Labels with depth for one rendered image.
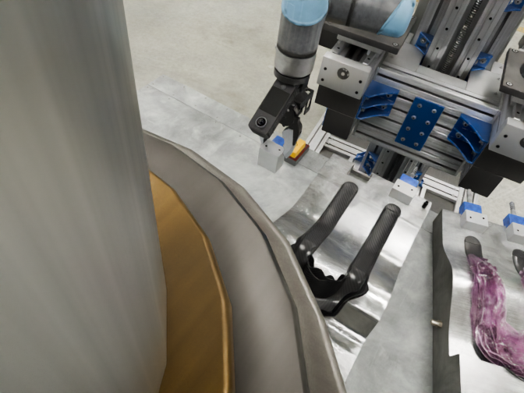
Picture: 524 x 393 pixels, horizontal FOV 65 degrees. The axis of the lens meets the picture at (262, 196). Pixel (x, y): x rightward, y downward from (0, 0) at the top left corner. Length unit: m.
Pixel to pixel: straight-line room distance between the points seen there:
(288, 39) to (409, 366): 0.65
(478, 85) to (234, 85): 1.70
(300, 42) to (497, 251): 0.65
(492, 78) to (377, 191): 0.60
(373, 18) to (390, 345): 0.63
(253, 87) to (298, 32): 2.00
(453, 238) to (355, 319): 0.36
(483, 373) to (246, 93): 2.18
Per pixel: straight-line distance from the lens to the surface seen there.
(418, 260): 1.04
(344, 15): 0.83
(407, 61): 1.37
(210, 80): 2.77
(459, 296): 0.92
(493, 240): 1.10
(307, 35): 0.75
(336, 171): 1.01
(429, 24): 1.45
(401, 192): 0.99
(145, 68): 2.88
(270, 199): 1.03
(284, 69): 0.79
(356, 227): 0.92
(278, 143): 0.96
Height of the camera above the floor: 1.59
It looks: 50 degrees down
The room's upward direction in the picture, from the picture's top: 10 degrees clockwise
